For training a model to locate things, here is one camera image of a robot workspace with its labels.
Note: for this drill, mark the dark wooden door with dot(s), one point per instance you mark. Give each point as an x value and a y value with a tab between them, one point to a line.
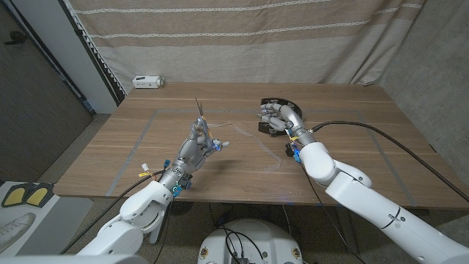
36	110

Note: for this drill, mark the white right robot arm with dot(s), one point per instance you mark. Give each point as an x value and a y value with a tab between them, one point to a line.
366	205

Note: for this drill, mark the beige striped curtain backdrop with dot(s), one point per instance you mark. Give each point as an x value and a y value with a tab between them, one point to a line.
238	55

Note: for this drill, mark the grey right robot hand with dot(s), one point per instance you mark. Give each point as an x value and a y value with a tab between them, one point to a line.
293	121

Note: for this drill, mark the yellow black foot pedal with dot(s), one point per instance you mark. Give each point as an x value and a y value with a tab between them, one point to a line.
38	195
14	196

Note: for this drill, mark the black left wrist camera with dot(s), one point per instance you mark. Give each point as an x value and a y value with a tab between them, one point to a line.
187	182

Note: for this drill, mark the white power box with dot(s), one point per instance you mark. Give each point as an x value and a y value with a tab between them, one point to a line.
144	81

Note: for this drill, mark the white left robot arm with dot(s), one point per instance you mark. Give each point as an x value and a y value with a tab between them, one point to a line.
139	212

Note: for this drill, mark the grey floor mat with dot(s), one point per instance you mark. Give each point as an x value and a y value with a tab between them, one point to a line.
62	216

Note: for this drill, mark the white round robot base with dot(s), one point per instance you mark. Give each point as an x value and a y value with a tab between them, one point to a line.
253	238

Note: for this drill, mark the black half-moon tambourine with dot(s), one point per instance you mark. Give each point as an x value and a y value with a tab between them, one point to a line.
273	99

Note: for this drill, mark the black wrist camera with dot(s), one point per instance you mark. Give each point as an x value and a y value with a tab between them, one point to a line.
290	150
187	182

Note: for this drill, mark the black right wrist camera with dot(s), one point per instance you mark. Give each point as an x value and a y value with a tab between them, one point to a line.
290	150

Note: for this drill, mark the white floor board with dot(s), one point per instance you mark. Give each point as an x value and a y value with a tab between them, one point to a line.
7	212

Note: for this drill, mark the white shoe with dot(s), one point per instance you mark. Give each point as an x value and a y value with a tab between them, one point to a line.
12	227

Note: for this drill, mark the clear tape strip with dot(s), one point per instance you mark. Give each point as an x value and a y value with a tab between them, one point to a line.
264	148

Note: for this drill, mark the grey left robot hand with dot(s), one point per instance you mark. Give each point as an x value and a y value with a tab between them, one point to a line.
190	157

